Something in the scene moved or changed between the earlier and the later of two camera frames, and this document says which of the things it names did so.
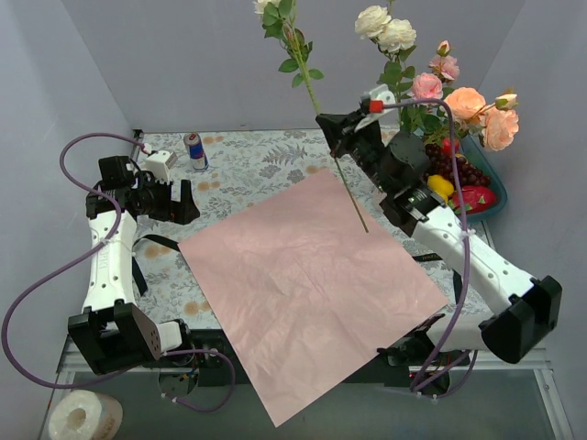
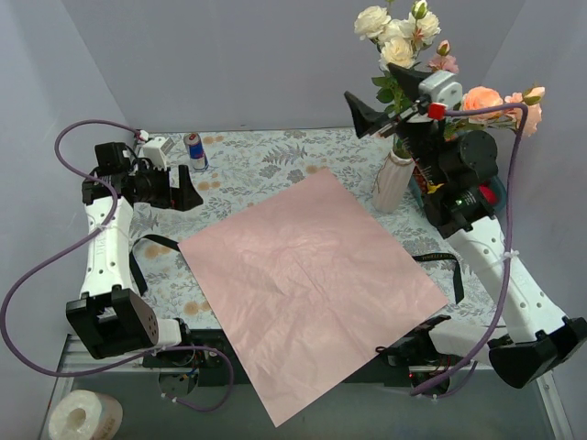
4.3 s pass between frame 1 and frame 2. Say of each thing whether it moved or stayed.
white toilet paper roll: stayed
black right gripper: moved
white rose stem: stayed
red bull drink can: stayed
